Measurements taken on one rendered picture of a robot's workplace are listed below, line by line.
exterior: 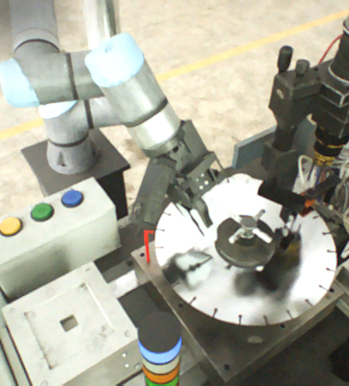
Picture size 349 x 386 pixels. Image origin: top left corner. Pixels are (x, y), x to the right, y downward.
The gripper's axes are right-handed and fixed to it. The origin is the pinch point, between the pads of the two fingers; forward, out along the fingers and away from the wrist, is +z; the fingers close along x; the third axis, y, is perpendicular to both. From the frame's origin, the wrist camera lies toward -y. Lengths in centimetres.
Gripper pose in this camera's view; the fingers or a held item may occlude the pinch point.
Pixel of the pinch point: (208, 237)
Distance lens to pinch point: 70.3
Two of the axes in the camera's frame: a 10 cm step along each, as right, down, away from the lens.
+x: -5.3, -1.9, 8.3
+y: 7.0, -6.4, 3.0
